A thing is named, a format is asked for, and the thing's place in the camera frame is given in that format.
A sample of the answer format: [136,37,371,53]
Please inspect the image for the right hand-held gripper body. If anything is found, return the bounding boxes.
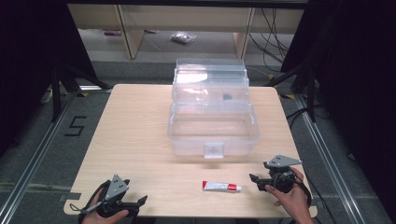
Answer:
[262,154,304,194]

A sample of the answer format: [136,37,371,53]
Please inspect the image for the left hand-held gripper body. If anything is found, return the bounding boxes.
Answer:
[94,174,139,218]

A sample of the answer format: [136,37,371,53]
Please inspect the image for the red and white tube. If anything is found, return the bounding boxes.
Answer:
[202,180,243,192]

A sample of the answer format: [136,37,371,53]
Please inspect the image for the clear plastic storage box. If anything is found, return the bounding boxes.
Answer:
[167,58,262,160]

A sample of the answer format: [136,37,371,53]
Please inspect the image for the person's left hand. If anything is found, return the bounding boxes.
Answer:
[80,186,130,224]

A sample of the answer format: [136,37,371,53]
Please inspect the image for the person's right hand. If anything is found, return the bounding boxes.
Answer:
[264,167,315,224]

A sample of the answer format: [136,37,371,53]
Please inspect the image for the black metal stand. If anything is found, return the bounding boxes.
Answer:
[263,61,319,123]
[50,61,113,123]

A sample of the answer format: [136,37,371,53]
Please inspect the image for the black curtain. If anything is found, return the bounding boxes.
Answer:
[0,0,98,158]
[279,0,396,216]

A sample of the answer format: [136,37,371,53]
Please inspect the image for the white power strip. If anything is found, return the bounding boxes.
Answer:
[40,86,68,105]

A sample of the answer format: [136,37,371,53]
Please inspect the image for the clear plastic bag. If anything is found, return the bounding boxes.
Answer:
[170,31,198,45]

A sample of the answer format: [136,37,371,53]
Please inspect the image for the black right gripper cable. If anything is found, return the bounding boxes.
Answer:
[291,174,338,224]

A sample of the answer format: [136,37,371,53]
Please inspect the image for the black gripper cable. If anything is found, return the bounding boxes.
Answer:
[68,179,110,217]
[291,174,338,224]

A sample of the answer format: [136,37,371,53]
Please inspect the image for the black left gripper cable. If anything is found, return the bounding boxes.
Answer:
[68,179,110,217]

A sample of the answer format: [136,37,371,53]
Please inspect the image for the metal floor rail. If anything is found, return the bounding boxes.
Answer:
[293,93,370,224]
[0,91,79,224]

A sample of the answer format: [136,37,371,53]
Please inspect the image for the black floor cable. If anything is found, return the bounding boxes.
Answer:
[285,105,316,130]

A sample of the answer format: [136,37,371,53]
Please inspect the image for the bundle of black cables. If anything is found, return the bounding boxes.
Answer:
[247,7,291,73]

